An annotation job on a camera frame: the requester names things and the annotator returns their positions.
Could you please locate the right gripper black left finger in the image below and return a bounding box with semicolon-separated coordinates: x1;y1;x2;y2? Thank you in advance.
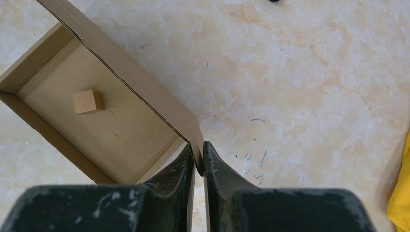
142;145;195;232

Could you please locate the brown cardboard paper box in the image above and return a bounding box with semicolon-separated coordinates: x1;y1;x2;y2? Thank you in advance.
0;0;204;184

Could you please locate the small brown cardboard cube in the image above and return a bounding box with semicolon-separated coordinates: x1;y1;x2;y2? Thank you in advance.
73;89;105;115

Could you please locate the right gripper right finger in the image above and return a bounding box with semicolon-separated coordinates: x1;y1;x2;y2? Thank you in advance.
203;141;256;232

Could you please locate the yellow folded cloth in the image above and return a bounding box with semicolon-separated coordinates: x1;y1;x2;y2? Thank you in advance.
387;132;410;232

